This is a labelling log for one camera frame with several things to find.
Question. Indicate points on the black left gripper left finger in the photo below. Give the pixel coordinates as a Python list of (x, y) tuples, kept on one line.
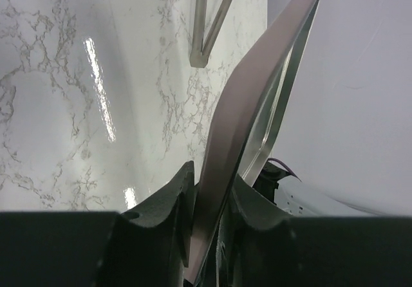
[(147, 245)]

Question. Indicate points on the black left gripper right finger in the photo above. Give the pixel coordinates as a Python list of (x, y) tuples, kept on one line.
[(265, 246)]

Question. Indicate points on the square tin lid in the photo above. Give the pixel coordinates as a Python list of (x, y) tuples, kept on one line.
[(246, 121)]

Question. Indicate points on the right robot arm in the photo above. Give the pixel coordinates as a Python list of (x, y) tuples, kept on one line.
[(281, 186)]

